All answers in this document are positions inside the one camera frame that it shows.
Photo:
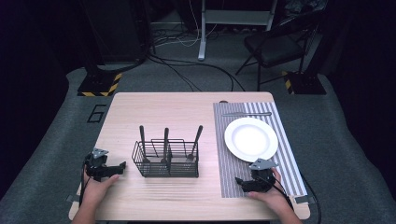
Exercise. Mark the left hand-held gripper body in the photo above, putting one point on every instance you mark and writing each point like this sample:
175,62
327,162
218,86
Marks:
97,163

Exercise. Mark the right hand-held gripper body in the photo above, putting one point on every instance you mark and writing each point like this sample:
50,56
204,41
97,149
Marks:
263,176

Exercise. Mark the person's left hand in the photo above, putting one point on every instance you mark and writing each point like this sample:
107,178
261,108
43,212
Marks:
97,188

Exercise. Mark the person's right hand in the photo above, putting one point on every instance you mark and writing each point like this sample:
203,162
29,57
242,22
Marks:
275,198

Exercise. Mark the grey striped placemat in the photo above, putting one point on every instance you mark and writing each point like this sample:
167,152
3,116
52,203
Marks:
230,174

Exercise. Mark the white round plate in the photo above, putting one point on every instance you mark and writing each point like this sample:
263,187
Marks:
251,139

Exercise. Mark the grey tape patch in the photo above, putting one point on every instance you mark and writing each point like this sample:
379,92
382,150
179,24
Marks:
72,198
305,199

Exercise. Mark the silver table knife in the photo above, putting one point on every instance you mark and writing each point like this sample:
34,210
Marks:
246,114

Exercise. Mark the hazard-striped black stand base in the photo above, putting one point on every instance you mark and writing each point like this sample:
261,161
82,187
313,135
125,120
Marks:
305,82
99,83

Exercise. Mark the black folding chair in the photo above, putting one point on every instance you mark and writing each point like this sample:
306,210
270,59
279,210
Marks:
280,46

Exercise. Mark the white metal stand frame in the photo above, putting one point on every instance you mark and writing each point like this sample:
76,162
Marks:
203,37

